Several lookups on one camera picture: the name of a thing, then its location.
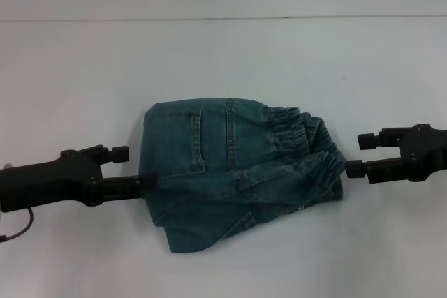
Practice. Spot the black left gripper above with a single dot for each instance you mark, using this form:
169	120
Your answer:
49	186

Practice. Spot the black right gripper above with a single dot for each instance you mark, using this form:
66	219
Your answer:
426	151

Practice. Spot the blue denim shorts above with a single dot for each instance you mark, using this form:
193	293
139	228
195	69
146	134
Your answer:
216	158

